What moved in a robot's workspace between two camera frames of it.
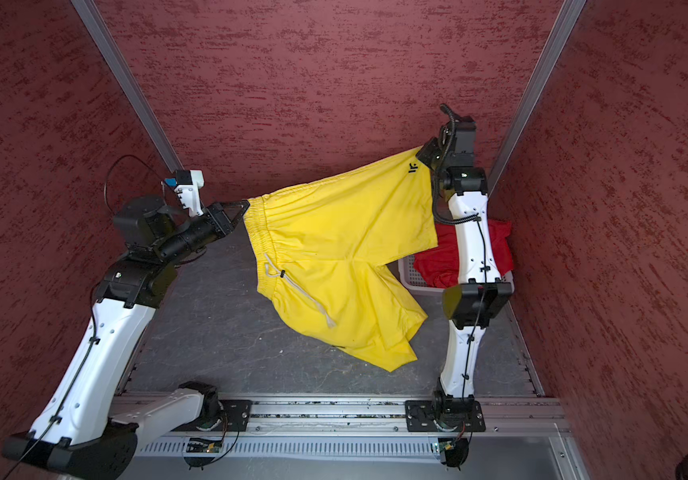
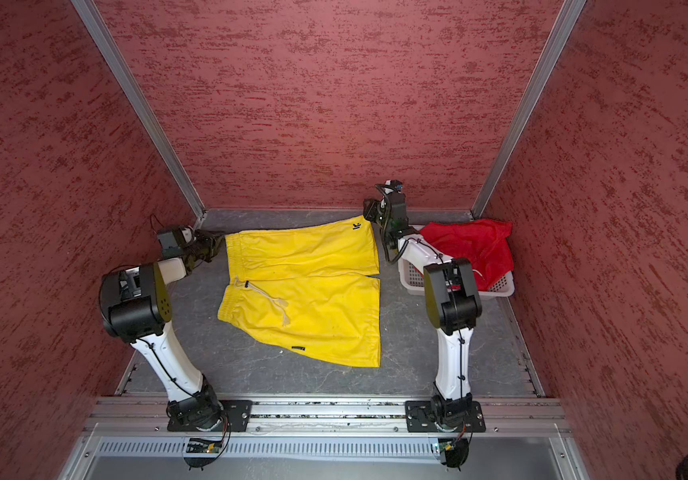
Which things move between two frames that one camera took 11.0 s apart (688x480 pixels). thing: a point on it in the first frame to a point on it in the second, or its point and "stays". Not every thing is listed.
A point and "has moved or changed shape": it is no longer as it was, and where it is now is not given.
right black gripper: x=428 y=153 to x=372 y=211
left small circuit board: x=201 y=445 stays
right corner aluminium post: x=566 y=17 stays
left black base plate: x=235 y=415 stays
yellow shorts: x=326 y=252 has moved or changed shape
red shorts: x=440 y=267 stays
